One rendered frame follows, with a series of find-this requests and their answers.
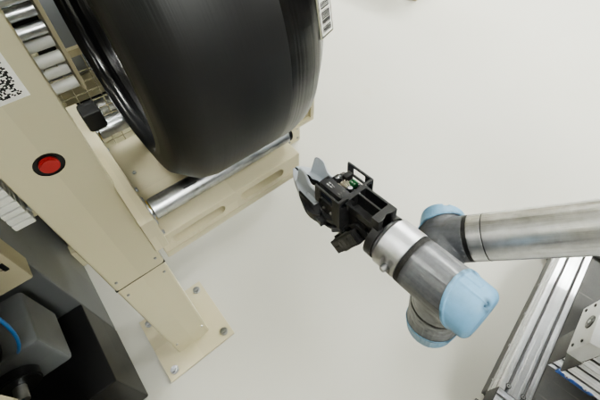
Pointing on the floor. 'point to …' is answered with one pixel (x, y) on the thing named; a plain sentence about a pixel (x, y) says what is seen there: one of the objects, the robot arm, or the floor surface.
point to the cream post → (85, 200)
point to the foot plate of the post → (173, 359)
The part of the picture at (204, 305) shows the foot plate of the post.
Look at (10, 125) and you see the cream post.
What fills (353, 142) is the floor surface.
